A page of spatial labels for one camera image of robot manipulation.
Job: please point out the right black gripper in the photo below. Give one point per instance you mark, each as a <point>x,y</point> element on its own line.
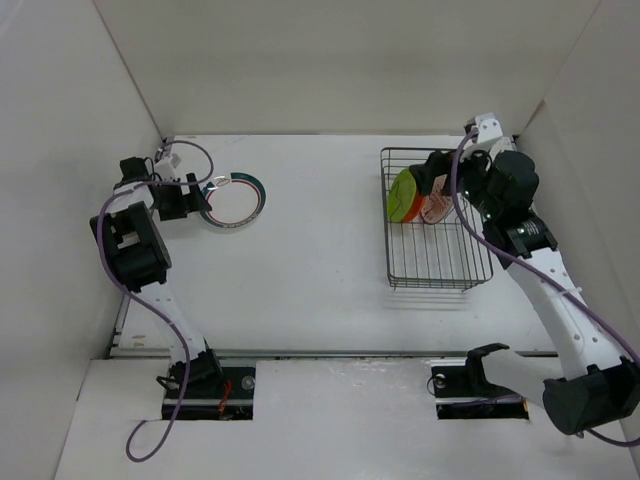
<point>438,163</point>

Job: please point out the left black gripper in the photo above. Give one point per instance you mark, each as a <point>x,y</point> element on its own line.
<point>183,205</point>

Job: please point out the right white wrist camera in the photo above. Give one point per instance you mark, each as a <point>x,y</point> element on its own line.
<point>486,134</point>

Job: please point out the lime green plate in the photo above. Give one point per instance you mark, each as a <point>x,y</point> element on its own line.
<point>400,196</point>

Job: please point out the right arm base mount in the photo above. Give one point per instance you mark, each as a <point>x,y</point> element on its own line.
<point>462,391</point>

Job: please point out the black wire dish rack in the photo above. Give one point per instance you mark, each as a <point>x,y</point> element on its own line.
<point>421,255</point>

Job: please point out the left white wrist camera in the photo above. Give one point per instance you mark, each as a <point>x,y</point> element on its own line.
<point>167,168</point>

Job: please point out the white plate teal rim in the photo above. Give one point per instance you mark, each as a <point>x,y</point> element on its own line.
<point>235,200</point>

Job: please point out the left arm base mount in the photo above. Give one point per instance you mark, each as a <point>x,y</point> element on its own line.
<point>217,393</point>

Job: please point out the white plate orange sunburst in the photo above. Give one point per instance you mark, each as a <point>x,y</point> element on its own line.
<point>436,205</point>

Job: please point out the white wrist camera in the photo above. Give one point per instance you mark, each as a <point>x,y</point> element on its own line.
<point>167,168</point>
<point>486,134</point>

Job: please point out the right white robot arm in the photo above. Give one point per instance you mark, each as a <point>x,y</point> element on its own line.
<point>598,380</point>

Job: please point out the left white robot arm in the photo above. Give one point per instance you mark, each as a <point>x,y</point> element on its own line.
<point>137,257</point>

